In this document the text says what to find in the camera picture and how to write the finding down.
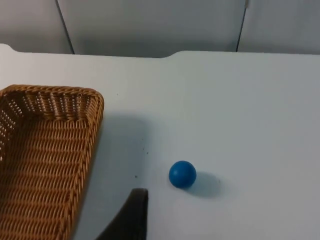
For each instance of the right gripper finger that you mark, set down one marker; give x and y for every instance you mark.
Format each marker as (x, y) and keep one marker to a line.
(130, 217)

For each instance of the blue ball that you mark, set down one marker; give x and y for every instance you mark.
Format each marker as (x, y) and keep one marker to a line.
(182, 173)

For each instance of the brown wicker basket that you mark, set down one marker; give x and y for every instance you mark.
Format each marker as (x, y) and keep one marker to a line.
(47, 160)

